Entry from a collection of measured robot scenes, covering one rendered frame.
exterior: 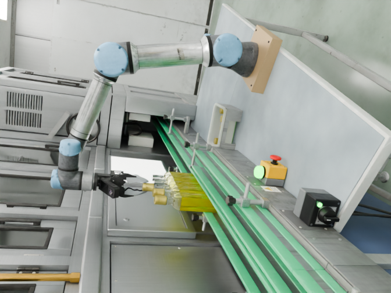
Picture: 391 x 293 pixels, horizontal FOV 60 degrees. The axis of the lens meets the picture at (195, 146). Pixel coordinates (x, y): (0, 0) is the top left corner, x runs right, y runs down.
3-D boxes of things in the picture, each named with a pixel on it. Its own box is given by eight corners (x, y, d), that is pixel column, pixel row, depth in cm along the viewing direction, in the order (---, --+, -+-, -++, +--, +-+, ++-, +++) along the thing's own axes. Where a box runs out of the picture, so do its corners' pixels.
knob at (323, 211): (330, 222, 90) (338, 228, 87) (315, 221, 89) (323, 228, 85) (334, 206, 89) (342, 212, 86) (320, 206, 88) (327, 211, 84)
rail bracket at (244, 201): (264, 204, 104) (223, 202, 100) (270, 182, 102) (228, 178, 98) (270, 210, 100) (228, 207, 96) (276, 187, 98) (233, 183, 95)
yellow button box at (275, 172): (274, 179, 124) (256, 178, 122) (279, 160, 122) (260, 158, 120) (284, 186, 117) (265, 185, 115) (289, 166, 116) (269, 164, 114)
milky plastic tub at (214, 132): (221, 145, 180) (206, 143, 178) (230, 104, 175) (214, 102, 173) (233, 155, 164) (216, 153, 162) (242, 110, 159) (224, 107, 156)
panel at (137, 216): (162, 164, 217) (107, 159, 207) (163, 160, 216) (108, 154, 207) (195, 239, 133) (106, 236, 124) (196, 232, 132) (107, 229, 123)
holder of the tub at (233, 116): (220, 155, 182) (206, 153, 180) (230, 104, 175) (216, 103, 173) (231, 165, 166) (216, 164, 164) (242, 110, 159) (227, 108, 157)
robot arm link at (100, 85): (105, 39, 137) (59, 146, 144) (103, 38, 127) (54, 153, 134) (131, 52, 141) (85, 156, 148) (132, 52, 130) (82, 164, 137)
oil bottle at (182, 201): (221, 207, 137) (169, 204, 132) (223, 194, 136) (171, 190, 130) (225, 213, 132) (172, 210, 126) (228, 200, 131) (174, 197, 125)
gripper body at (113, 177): (125, 170, 140) (95, 168, 137) (126, 177, 132) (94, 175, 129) (123, 187, 142) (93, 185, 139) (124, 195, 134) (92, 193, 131)
